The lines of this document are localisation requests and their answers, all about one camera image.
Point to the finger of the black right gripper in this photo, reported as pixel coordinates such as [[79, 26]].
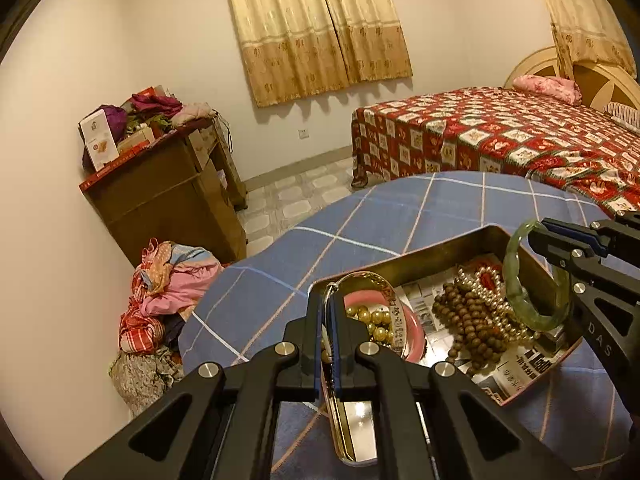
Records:
[[560, 249], [618, 236]]

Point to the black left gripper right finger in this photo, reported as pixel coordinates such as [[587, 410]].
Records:
[[406, 445]]

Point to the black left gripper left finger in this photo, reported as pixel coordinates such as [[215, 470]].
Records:
[[241, 430]]

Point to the silver engraved bangle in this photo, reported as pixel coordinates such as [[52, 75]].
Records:
[[342, 334]]

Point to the pink jade bangle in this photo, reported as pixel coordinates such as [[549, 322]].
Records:
[[385, 326]]

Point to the green jade bangle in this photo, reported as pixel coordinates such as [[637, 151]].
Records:
[[517, 295]]

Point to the red tassel knot ornament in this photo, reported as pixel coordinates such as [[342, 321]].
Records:
[[489, 277]]

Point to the pink rectangular tin box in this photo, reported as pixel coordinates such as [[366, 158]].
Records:
[[482, 321]]

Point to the striped pillow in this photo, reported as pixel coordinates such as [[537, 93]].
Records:
[[624, 114]]

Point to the blue plaid tablecloth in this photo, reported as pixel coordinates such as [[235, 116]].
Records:
[[575, 411]]

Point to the printed paper tin liner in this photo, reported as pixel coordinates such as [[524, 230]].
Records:
[[518, 369]]

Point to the red patchwork bed quilt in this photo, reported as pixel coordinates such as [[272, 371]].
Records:
[[503, 131]]

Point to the cream wooden headboard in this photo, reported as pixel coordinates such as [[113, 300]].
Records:
[[600, 83]]

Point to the pile of colourful clothes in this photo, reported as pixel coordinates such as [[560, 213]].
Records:
[[166, 286]]

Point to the pink pillow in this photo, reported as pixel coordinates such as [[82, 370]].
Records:
[[562, 89]]

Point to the beige curtain at right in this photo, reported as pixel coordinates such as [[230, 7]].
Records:
[[588, 31]]

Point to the brown wooden desk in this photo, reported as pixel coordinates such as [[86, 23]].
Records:
[[172, 192]]

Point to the flat red box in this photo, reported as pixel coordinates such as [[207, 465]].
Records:
[[113, 166]]

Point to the purple cloth bundle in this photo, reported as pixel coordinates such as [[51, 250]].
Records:
[[117, 120]]

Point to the magenta cloth on desk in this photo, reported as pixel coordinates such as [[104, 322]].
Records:
[[150, 105]]

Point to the white product box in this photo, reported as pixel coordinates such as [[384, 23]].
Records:
[[98, 139]]

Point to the beige patterned window curtain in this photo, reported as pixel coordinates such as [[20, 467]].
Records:
[[292, 49]]

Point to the white wall socket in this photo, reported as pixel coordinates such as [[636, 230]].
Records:
[[303, 133]]

